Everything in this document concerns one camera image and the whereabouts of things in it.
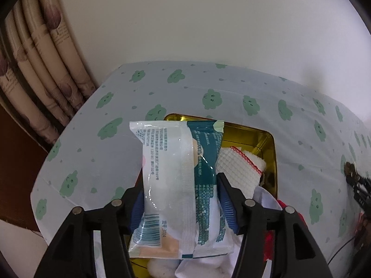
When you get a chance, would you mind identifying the wet wipes packet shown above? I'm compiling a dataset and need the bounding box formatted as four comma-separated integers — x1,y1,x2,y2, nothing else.
128,119,235,259

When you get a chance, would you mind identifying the black gold hair tie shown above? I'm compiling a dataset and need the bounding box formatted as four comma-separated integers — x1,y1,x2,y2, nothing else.
343,162,360,180

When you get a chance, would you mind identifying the beige printed curtain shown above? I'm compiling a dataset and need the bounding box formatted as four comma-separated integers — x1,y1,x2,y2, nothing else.
0,0,97,145

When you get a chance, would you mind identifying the white fabric pouch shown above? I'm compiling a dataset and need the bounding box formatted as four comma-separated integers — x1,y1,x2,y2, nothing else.
175,187,283,278

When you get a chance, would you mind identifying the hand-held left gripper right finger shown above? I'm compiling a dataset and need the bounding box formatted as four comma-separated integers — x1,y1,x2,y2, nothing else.
217,172,332,278

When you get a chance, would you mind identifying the dark wooden cabinet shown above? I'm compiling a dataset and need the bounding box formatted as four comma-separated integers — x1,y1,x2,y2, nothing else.
0,101,50,229

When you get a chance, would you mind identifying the white waffle cloth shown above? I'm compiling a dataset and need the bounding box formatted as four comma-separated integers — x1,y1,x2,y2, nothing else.
216,146,267,199

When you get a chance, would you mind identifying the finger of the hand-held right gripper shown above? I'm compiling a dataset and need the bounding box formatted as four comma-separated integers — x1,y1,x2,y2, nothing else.
352,174,371,209

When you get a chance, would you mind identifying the white cotton ball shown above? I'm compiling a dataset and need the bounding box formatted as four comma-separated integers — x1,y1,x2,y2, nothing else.
148,259,180,278

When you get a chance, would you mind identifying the black cable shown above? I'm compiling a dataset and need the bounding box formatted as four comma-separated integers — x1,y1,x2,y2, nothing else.
327,236,358,265

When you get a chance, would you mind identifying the gold and red tin box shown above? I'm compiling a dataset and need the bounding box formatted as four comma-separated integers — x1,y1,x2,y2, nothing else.
128,114,279,278

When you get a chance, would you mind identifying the red satin scrunchie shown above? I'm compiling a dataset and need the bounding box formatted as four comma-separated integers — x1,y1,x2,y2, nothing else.
264,199,303,262

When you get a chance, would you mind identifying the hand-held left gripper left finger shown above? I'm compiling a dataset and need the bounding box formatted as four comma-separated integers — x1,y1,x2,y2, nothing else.
41,187,145,278

